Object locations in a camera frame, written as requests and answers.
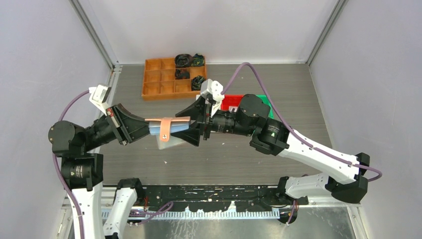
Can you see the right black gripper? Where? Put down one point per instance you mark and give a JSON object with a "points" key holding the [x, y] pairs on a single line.
{"points": [[196, 110]]}

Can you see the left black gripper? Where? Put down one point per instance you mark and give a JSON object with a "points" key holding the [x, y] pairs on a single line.
{"points": [[126, 125]]}

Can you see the tan leather card holder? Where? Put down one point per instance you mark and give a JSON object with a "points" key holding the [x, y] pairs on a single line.
{"points": [[162, 128]]}

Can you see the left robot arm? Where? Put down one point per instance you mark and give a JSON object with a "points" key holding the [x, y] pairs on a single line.
{"points": [[81, 171]]}

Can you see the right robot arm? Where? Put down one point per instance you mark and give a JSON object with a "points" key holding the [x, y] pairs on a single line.
{"points": [[340, 175]]}

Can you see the white cards in red bin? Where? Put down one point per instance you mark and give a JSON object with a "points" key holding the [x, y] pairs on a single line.
{"points": [[232, 109]]}

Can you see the black rolled belt lower right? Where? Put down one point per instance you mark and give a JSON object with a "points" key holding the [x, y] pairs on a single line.
{"points": [[196, 82]]}

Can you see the black rolled belt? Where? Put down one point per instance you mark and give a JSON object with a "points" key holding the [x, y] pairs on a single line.
{"points": [[196, 82], [181, 74], [198, 60], [183, 60]]}

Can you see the red bin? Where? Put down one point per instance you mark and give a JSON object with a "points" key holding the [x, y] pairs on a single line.
{"points": [[230, 100]]}

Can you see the black rolled belt middle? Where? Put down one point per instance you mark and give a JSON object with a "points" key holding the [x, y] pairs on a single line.
{"points": [[181, 74]]}

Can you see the orange compartment tray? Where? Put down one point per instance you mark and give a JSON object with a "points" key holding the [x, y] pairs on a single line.
{"points": [[160, 81]]}

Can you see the black rolled belt top right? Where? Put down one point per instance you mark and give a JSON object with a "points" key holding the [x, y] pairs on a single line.
{"points": [[198, 60]]}

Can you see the black rolled belt top left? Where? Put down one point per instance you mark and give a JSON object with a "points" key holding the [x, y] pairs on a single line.
{"points": [[183, 60]]}

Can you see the green bin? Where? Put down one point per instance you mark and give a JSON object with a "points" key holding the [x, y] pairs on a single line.
{"points": [[265, 100]]}

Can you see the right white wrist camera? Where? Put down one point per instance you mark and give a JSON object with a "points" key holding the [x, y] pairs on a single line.
{"points": [[211, 91]]}

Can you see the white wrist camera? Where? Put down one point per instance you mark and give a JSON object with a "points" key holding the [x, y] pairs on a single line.
{"points": [[98, 97], [211, 91]]}

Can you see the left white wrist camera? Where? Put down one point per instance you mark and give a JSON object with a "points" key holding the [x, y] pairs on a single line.
{"points": [[98, 97]]}

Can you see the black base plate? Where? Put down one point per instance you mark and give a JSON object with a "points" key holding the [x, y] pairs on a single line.
{"points": [[211, 198]]}

